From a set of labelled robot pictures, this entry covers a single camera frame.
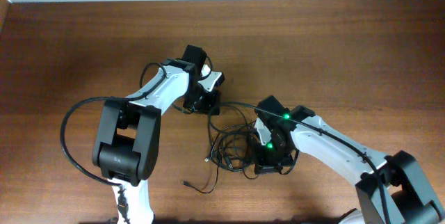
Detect black USB cable bundle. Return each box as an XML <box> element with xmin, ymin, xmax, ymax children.
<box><xmin>204</xmin><ymin>104</ymin><xmax>260</xmax><ymax>180</ymax></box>

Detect thin black cable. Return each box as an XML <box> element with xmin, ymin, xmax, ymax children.
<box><xmin>181</xmin><ymin>164</ymin><xmax>220</xmax><ymax>195</ymax></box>

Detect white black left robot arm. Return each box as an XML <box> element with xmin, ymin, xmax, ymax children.
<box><xmin>92</xmin><ymin>59</ymin><xmax>224</xmax><ymax>223</ymax></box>

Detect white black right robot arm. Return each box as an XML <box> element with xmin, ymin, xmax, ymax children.
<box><xmin>255</xmin><ymin>106</ymin><xmax>444</xmax><ymax>224</ymax></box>

